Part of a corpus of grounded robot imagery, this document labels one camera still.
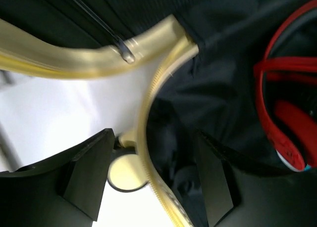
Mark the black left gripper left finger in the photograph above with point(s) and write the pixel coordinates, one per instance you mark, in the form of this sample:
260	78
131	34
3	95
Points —
64	190

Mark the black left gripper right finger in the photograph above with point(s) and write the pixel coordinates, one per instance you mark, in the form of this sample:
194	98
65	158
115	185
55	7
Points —
240	192

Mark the yellow hard-shell suitcase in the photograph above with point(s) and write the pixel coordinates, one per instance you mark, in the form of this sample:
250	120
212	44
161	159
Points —
205	83

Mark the red black headphones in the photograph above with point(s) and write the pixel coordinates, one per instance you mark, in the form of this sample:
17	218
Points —
286	89

